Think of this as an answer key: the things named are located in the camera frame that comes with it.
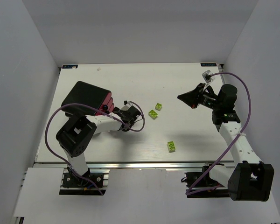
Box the pink drawer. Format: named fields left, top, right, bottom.
left=96, top=97, right=114, bottom=115
left=100, top=92, right=113, bottom=111

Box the lime rectangular lego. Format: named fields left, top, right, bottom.
left=148, top=110, right=158, bottom=119

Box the pink top drawer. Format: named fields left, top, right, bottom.
left=100, top=92, right=113, bottom=111

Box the black drawer cabinet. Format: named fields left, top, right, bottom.
left=62, top=81, right=110, bottom=117

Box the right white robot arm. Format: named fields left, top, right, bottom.
left=177, top=83, right=274, bottom=202

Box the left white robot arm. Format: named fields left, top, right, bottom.
left=56, top=103, right=144, bottom=186

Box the lime square lego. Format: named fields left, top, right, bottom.
left=155, top=103, right=162, bottom=111

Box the right blue corner label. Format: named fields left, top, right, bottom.
left=200, top=63, right=217, bottom=67

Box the blue corner label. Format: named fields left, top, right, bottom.
left=62, top=64, right=78, bottom=69
left=200, top=63, right=217, bottom=67

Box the left blue corner label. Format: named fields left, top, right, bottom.
left=62, top=64, right=78, bottom=69

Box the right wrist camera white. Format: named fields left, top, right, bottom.
left=202, top=70, right=214, bottom=89

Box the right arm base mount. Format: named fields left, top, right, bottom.
left=181, top=163, right=229, bottom=198

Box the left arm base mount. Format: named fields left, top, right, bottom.
left=59, top=166, right=109, bottom=196

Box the aluminium table front rail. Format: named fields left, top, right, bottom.
left=33, top=161, right=235, bottom=169

